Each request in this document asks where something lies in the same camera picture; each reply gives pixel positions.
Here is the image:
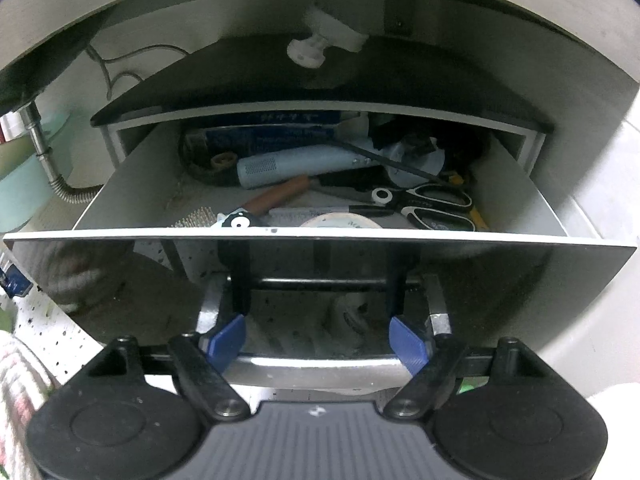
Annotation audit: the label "metal drain pipe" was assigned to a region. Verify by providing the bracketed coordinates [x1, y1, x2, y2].
[19, 102, 103, 203]

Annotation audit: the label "grey wall cable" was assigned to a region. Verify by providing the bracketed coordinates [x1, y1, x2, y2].
[87, 44, 193, 106]

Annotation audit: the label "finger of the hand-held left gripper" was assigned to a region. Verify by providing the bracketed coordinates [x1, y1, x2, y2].
[0, 265, 32, 301]

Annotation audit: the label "blue cardboard box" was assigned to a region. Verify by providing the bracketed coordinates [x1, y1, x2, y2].
[202, 111, 358, 158]

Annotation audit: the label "pink patterned clothing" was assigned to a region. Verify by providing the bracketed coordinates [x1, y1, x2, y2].
[0, 332, 66, 480]

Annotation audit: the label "black drawer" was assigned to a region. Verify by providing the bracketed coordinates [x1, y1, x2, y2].
[2, 35, 638, 391]

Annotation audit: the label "black pouch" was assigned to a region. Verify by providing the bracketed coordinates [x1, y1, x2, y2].
[370, 115, 483, 161]

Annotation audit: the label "green plastic basin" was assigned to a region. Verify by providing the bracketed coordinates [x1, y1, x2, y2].
[0, 110, 71, 233]

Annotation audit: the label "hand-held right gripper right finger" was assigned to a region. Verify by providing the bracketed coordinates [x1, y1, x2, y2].
[382, 316, 566, 420]

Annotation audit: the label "clear tape roll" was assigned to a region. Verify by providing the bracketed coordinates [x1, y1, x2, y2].
[299, 212, 386, 231]

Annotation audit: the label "yellow utility knife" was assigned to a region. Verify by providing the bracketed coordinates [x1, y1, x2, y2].
[450, 172, 491, 232]

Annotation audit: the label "light blue hair dryer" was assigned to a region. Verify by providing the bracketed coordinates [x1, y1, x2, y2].
[236, 144, 383, 189]

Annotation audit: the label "light blue round attachment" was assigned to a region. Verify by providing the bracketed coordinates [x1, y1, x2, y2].
[387, 141, 453, 187]

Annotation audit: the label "black marker pen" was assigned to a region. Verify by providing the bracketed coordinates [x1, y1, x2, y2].
[267, 204, 396, 221]

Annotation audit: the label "thin black stick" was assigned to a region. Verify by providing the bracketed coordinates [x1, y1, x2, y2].
[342, 139, 443, 184]

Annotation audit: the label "black white scissors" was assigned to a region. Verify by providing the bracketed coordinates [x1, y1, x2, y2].
[320, 182, 476, 232]

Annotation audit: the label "wooden handled hairbrush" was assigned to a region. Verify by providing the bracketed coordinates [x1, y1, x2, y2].
[170, 174, 311, 231]

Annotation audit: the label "silver drawer handle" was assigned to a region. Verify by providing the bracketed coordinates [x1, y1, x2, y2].
[197, 280, 453, 392]

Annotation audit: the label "white plastic knob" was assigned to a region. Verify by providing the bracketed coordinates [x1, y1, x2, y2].
[286, 4, 368, 68]

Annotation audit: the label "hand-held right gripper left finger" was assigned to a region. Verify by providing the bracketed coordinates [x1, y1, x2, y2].
[70, 314, 251, 421]

